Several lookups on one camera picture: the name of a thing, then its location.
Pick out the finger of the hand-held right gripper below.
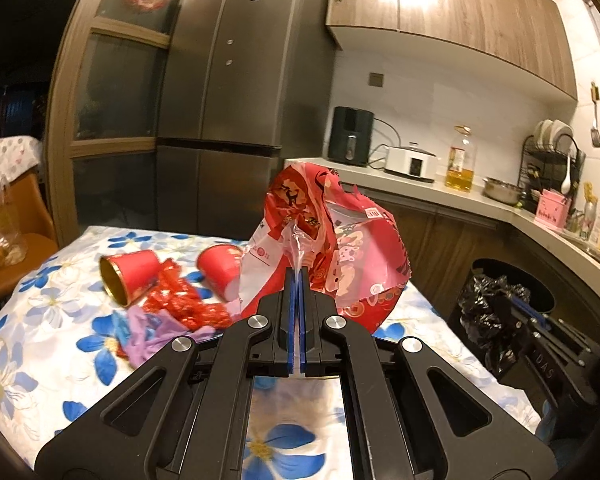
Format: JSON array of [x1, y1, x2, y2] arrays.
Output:
[[507, 294, 553, 333]]

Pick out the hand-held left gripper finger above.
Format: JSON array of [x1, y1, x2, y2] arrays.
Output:
[[300, 267, 558, 480], [34, 267, 297, 480]]

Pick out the black trash bin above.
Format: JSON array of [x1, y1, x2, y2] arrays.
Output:
[[457, 258, 600, 396]]

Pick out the red printed plastic bag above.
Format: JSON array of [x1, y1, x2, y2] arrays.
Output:
[[237, 162, 412, 333]]

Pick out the red wrapper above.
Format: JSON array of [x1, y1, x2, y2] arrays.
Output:
[[142, 258, 233, 333]]

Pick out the black bin liner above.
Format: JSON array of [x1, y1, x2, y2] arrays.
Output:
[[458, 274, 531, 377]]

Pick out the red paper cup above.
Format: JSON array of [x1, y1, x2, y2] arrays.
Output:
[[196, 244, 246, 302], [99, 250, 162, 308]]

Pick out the pink utensil holder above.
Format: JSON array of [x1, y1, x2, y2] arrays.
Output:
[[534, 189, 572, 231]]

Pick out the wooden base cabinets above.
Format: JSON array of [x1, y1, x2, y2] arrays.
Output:
[[285, 187, 600, 341]]

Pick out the steel bowl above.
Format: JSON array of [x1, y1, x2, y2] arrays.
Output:
[[482, 176, 526, 205]]

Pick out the white ladle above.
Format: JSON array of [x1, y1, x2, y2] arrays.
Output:
[[560, 152, 576, 195]]

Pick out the black dish rack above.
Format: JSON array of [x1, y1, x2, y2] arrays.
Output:
[[519, 132, 587, 211]]

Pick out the cooking oil bottle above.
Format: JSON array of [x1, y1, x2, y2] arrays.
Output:
[[445, 126, 479, 193]]

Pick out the white plates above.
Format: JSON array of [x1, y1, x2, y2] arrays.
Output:
[[534, 119, 576, 153]]

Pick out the white electric cooker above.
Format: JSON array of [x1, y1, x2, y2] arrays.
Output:
[[384, 145, 440, 183]]

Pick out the hanging slotted spatula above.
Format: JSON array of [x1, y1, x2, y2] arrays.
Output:
[[589, 81, 600, 148]]

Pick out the black air fryer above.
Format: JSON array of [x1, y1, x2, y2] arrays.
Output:
[[327, 106, 374, 167]]

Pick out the grey refrigerator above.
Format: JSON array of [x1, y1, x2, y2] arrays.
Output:
[[155, 0, 338, 256]]

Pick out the blue floral tablecloth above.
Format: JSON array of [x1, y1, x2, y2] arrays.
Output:
[[0, 225, 541, 480]]

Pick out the orange chair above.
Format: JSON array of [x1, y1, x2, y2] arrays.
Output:
[[0, 170, 58, 306]]

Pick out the wood framed glass door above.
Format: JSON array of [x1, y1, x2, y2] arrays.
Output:
[[47, 0, 196, 248]]

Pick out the clear bag of oranges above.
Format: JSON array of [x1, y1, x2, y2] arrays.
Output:
[[0, 175, 28, 272]]

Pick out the dotted cloth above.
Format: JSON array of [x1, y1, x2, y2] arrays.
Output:
[[0, 136, 43, 188]]

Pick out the black power cable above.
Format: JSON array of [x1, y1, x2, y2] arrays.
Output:
[[369, 119, 402, 170]]

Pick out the wooden wall cabinet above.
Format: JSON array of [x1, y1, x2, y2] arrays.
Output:
[[325, 0, 579, 102]]

